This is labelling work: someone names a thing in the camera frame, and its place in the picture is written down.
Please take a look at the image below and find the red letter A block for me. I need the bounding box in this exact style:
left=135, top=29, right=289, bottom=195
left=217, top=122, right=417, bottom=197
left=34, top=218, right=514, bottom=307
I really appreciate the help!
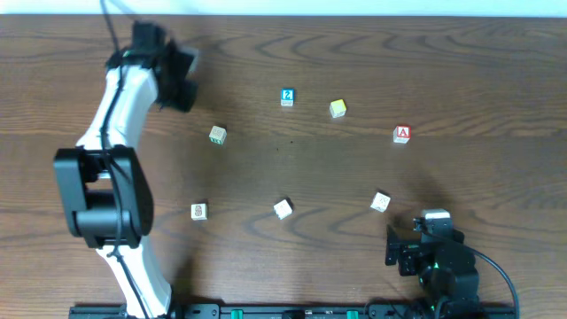
left=392, top=125, right=411, bottom=144

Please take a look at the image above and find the green edged wooden block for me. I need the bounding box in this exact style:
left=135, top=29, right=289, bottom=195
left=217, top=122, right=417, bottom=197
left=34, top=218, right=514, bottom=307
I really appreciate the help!
left=209, top=126, right=227, bottom=145

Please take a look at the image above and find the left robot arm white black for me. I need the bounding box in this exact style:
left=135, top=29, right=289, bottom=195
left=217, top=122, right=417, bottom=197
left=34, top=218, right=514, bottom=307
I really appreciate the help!
left=53, top=21, right=198, bottom=318

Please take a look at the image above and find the plain wooden block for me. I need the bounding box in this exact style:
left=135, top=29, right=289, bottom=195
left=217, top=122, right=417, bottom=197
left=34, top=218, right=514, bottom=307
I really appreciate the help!
left=370, top=191, right=391, bottom=213
left=274, top=198, right=293, bottom=220

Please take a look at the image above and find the red letter I block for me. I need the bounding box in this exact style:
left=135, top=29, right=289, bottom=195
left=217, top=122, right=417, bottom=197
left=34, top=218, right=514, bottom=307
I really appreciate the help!
left=190, top=203, right=207, bottom=221

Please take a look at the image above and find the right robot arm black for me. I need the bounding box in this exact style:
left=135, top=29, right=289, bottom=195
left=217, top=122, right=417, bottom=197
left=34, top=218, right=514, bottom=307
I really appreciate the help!
left=385, top=213, right=484, bottom=318

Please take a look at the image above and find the plain wooden block centre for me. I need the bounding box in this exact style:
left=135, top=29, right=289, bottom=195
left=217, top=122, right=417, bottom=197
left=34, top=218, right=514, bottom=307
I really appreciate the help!
left=274, top=198, right=293, bottom=220

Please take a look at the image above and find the blue number 2 block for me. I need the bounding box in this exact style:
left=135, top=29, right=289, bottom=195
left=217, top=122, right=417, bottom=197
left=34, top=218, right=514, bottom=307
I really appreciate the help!
left=280, top=89, right=295, bottom=106

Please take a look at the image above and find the yellow top wooden block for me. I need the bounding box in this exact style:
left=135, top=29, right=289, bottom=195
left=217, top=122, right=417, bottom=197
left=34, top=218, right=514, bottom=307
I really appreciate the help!
left=330, top=99, right=346, bottom=118

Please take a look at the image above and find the plain wooden block right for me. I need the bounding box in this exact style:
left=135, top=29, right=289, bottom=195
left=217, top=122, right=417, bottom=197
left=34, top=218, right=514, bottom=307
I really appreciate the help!
left=370, top=191, right=391, bottom=213

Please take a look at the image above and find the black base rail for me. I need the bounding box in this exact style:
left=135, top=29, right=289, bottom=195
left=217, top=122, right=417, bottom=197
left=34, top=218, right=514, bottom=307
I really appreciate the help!
left=67, top=303, right=517, bottom=319

